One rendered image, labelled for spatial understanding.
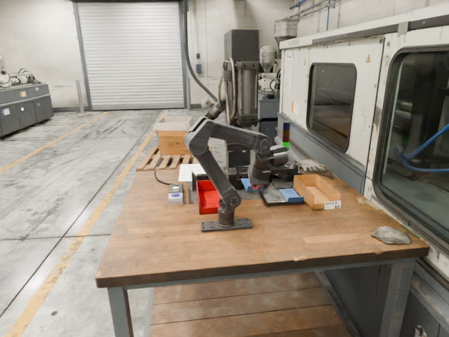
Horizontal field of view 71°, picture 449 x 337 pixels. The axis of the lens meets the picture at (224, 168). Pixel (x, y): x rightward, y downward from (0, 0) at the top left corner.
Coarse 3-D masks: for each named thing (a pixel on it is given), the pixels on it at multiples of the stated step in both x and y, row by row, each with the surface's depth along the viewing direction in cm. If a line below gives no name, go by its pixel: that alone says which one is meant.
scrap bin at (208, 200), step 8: (200, 184) 155; (208, 184) 156; (200, 192) 155; (208, 192) 155; (216, 192) 155; (200, 200) 146; (208, 200) 146; (216, 200) 146; (200, 208) 133; (208, 208) 133; (216, 208) 133
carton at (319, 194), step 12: (300, 180) 158; (312, 180) 158; (324, 180) 150; (300, 192) 149; (312, 192) 153; (324, 192) 150; (336, 192) 137; (312, 204) 135; (324, 204) 135; (336, 204) 136
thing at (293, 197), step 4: (280, 192) 150; (284, 192) 149; (292, 192) 148; (284, 196) 144; (288, 196) 144; (292, 196) 144; (296, 196) 144; (288, 200) 138; (292, 200) 138; (296, 200) 139; (300, 200) 139
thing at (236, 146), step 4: (244, 128) 152; (248, 128) 152; (224, 140) 158; (224, 144) 159; (228, 144) 150; (232, 144) 150; (236, 144) 150; (240, 144) 151; (228, 148) 150; (232, 148) 151; (236, 148) 151; (240, 148) 151; (244, 148) 152; (248, 148) 152; (252, 148) 152
